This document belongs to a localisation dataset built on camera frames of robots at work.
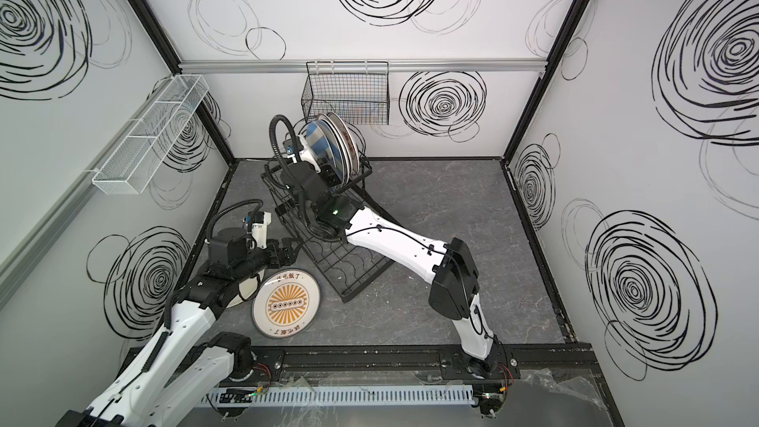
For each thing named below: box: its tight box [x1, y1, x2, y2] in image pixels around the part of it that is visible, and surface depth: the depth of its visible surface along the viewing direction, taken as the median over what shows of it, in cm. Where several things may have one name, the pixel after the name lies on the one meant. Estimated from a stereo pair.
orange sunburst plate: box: [252, 267, 322, 340], surface depth 84 cm
